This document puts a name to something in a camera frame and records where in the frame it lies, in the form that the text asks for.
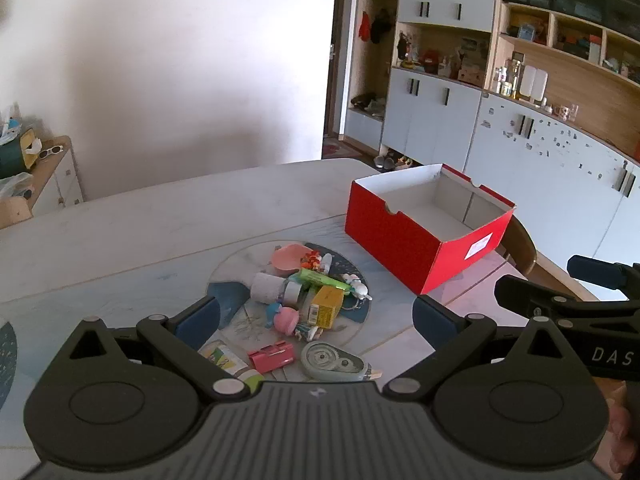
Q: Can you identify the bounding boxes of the printed table mat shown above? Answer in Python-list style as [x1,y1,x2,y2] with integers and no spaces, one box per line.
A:
[0,212,596,451]

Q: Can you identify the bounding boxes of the clear plastic bag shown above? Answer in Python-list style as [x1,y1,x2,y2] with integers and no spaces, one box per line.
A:
[0,172,35,200]

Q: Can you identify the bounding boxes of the dark shoes on shelf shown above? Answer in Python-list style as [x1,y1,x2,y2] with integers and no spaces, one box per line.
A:
[350,92,386,116]

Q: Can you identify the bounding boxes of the clear bottle with silver cap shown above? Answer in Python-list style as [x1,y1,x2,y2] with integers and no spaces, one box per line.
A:
[249,272,305,307]

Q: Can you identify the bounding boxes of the white wooden wall cabinet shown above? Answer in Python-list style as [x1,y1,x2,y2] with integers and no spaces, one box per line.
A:
[345,0,640,301]

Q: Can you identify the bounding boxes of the red floor rug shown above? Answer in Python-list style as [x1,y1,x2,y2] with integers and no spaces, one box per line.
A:
[322,140,363,160]

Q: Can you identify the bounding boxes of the white blue keychain toy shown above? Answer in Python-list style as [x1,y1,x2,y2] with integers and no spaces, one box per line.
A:
[340,272,375,311]

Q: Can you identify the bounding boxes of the wooden chair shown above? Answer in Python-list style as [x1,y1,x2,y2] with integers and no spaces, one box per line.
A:
[500,215,538,276]

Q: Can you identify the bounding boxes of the pink bowl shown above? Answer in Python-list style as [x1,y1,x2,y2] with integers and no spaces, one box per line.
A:
[271,243,310,277]

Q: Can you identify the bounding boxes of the grey correction tape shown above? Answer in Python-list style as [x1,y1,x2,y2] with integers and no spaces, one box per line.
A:
[300,341,382,382]

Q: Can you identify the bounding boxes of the red cardboard box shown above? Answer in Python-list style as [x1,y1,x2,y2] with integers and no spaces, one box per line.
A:
[344,162,516,296]

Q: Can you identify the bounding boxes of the beige cardboard toy house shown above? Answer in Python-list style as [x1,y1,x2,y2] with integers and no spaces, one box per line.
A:
[457,52,488,86]

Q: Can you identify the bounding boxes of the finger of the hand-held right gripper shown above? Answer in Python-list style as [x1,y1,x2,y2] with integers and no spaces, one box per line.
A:
[567,255,640,291]
[494,274,640,321]

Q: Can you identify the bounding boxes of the pink teal toy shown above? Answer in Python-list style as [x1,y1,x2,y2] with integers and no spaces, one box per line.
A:
[265,302,301,335]

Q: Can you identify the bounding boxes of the small red stapler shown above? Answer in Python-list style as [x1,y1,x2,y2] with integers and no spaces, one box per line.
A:
[247,340,296,375]

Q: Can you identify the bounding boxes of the brown jar with green lid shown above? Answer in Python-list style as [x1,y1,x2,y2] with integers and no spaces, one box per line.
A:
[198,340,266,393]

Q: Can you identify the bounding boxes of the person's right hand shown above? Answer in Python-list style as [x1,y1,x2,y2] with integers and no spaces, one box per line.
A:
[606,401,636,462]

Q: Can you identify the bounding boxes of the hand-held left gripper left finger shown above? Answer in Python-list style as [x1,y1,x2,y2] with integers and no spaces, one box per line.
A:
[55,296,249,403]

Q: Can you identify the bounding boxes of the brown door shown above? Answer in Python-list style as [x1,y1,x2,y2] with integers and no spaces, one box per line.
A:
[322,0,351,141]

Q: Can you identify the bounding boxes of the light green highlighter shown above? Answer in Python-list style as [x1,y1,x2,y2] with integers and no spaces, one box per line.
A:
[295,268,352,292]

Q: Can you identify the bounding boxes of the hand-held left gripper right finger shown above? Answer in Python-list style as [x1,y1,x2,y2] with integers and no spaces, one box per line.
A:
[381,295,576,403]

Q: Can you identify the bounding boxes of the low wooden sideboard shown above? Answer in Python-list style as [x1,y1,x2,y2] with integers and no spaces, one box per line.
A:
[0,135,86,231]

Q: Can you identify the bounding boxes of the white storage containers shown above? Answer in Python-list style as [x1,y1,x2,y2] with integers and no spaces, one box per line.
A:
[520,66,548,101]

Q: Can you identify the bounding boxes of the yellow green tissue box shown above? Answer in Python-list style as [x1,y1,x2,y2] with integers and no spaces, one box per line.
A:
[0,129,42,178]

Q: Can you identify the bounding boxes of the small yellow box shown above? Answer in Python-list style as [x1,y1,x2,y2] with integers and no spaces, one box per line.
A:
[306,285,346,330]

